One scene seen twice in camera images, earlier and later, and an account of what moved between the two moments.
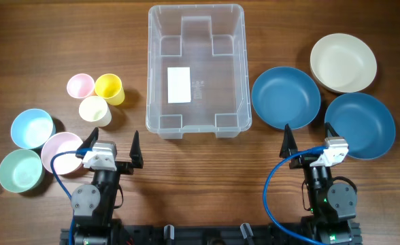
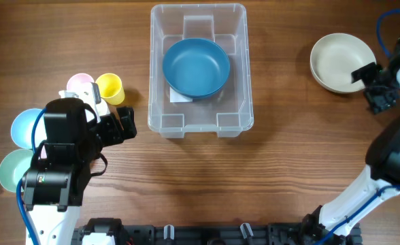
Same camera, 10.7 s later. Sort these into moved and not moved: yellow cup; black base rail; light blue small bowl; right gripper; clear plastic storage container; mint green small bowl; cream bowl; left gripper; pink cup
Moved: left gripper; right gripper
Not moved: black base rail; mint green small bowl; light blue small bowl; pink cup; clear plastic storage container; yellow cup; cream bowl
